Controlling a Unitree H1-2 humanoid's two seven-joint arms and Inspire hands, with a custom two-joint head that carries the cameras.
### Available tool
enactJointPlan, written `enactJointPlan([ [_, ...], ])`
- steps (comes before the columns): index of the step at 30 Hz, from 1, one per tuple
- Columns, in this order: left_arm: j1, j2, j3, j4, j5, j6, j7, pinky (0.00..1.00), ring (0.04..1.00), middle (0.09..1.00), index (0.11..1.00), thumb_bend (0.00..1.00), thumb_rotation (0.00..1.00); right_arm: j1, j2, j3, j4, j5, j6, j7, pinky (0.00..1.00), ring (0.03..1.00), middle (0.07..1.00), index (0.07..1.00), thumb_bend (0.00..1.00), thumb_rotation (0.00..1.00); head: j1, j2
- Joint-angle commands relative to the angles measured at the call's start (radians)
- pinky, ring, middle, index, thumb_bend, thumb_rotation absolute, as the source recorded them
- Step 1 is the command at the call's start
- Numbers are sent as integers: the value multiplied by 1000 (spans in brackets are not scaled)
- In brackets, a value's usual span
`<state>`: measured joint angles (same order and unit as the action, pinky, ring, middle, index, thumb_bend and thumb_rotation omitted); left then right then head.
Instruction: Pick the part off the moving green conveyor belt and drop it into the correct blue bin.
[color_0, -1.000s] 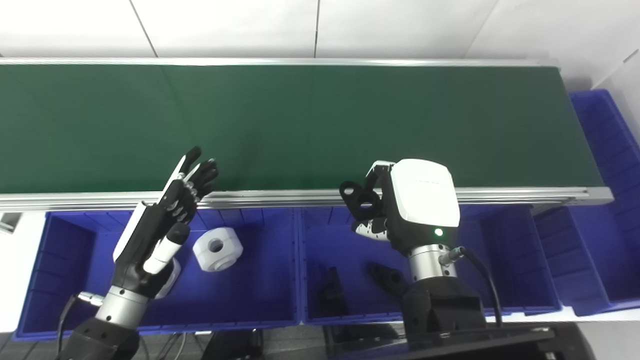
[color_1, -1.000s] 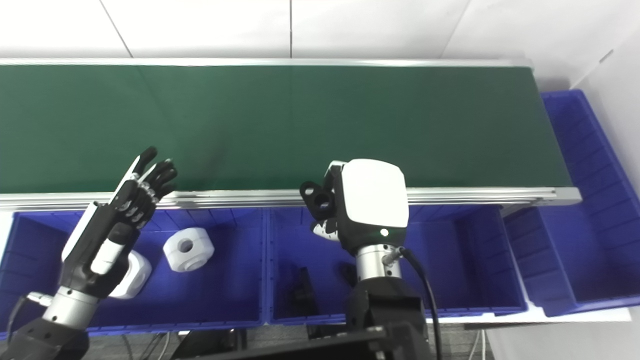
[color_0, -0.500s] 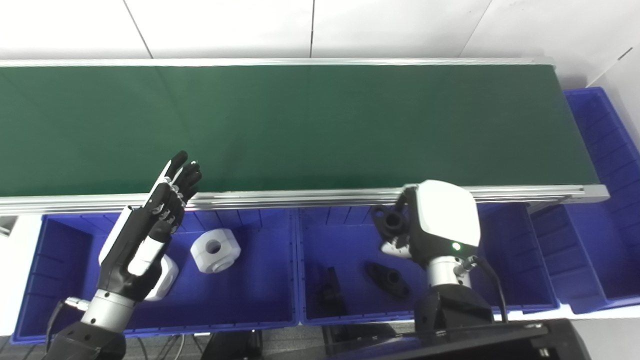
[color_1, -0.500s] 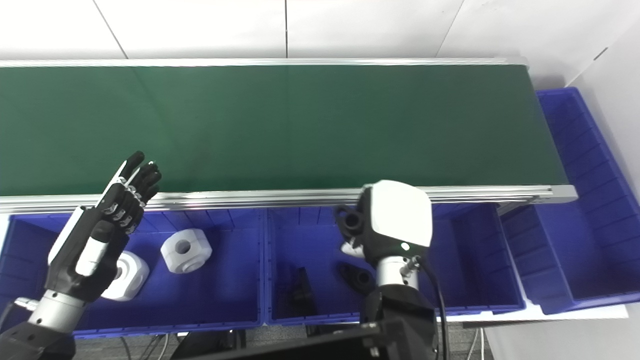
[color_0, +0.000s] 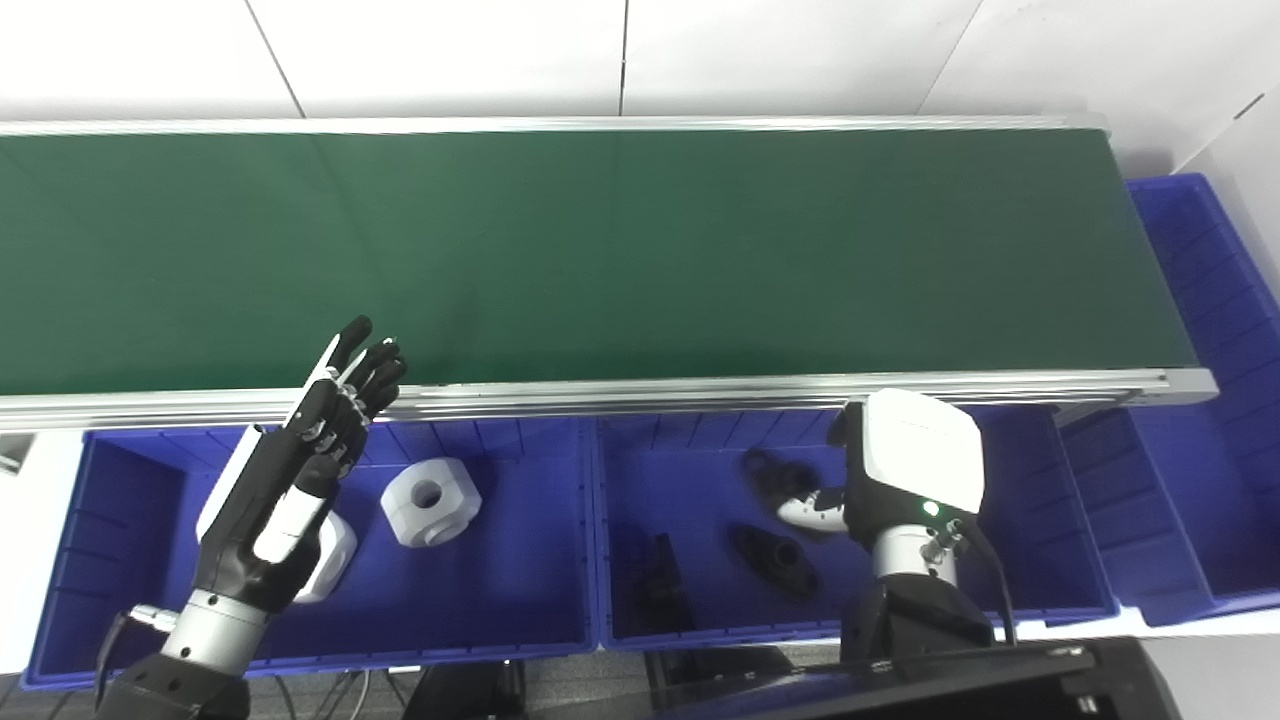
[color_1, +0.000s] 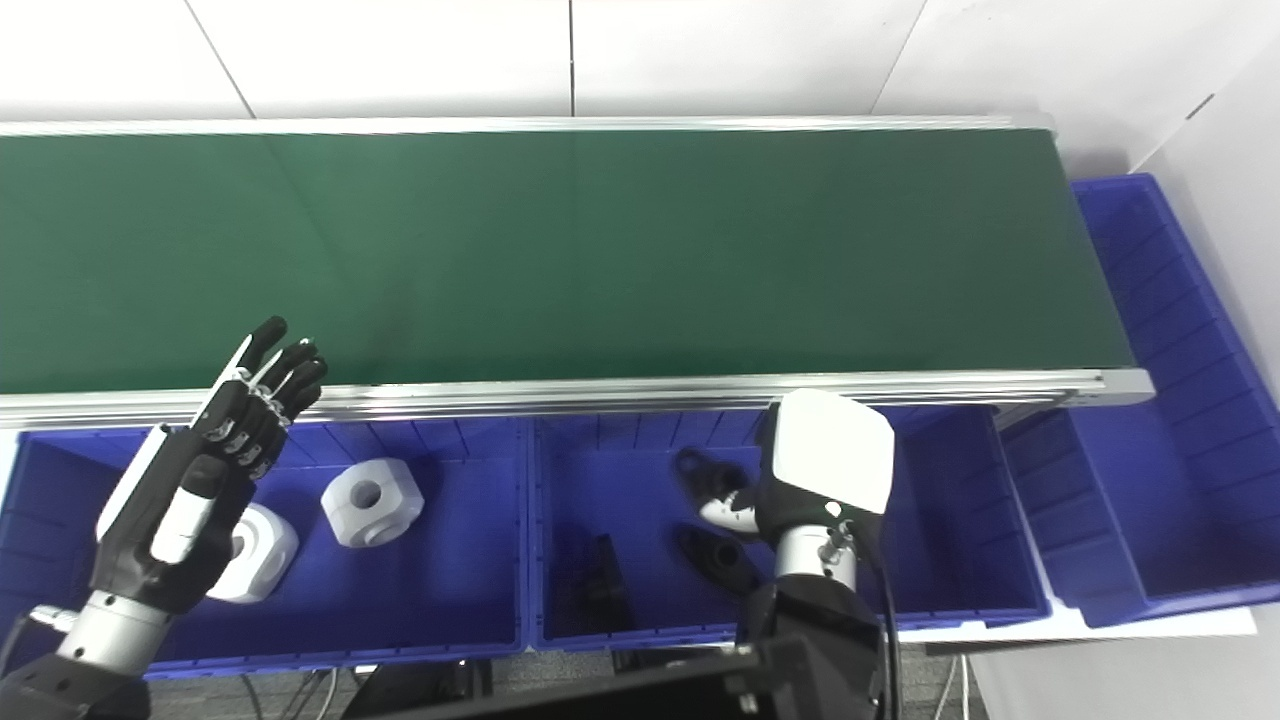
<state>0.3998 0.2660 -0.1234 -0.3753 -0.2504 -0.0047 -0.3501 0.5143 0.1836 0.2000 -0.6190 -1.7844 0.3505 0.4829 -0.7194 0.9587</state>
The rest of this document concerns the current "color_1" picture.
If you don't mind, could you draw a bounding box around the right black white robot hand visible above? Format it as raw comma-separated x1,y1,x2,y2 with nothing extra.
697,389,896,538

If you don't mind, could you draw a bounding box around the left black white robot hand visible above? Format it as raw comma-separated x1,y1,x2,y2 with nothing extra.
90,316,330,614

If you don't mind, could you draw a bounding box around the black flange part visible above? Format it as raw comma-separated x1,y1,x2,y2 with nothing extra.
673,448,754,502
677,526,764,599

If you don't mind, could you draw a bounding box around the blue bin with black parts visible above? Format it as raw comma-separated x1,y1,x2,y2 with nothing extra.
527,404,1052,652

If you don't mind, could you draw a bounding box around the green conveyor belt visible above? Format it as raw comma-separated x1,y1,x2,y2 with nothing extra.
0,114,1157,433
0,129,1137,397

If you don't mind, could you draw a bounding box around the blue bin with white parts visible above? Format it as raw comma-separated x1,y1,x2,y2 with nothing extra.
0,418,530,682

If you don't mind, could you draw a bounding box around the black rectangular part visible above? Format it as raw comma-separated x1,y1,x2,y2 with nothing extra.
554,532,634,634

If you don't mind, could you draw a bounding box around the empty blue bin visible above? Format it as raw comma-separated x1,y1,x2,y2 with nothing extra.
1000,172,1280,630

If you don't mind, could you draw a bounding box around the white block with hole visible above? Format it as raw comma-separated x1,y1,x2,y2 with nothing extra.
204,502,300,605
319,457,425,550

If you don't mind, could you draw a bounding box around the black robot torso cover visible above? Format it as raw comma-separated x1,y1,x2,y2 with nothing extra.
345,640,791,720

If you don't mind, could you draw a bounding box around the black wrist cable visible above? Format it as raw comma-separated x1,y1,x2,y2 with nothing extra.
876,540,905,720

